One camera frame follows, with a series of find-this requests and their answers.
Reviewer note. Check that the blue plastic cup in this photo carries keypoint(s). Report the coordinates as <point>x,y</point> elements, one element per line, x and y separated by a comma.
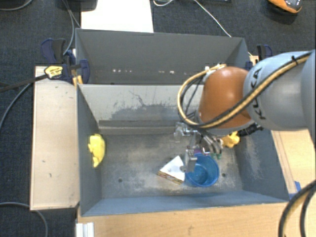
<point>206,174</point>

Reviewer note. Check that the grey metal bin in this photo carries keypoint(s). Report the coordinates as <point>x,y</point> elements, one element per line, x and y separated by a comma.
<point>148,157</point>

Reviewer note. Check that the pale wood board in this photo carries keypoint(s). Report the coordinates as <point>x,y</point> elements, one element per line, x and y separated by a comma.
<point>54,144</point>

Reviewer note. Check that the triangular toy sandwich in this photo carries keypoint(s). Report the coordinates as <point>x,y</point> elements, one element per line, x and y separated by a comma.
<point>172,170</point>

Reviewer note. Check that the black cylinder on white bracket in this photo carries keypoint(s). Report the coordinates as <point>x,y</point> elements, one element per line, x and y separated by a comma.
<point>248,130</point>

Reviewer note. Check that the small yellow toy animal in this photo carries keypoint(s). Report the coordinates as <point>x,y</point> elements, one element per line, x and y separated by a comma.
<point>230,140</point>

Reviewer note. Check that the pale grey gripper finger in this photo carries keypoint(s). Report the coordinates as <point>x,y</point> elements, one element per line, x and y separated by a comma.
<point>193,164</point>
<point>187,157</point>

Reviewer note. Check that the large yellow toy animal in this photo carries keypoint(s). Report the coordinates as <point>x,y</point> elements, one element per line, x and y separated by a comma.
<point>97,148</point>

